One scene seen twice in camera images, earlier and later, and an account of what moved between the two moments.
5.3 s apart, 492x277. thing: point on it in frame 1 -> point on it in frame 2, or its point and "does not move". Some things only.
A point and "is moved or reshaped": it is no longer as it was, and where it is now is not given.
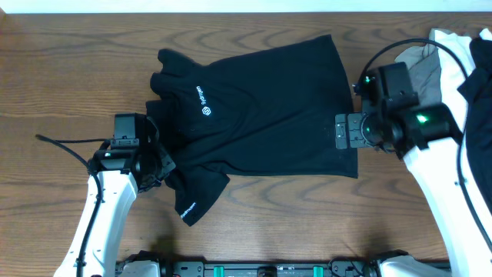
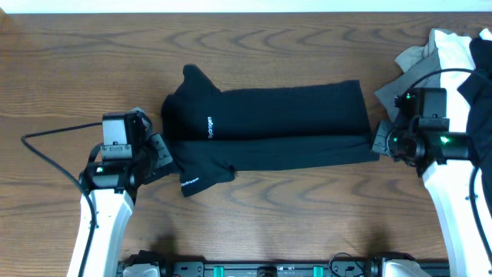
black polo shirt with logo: (270, 111) is moved or reshaped
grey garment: (424, 72) does not move
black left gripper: (167, 163) does not move
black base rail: (337, 268) does not move
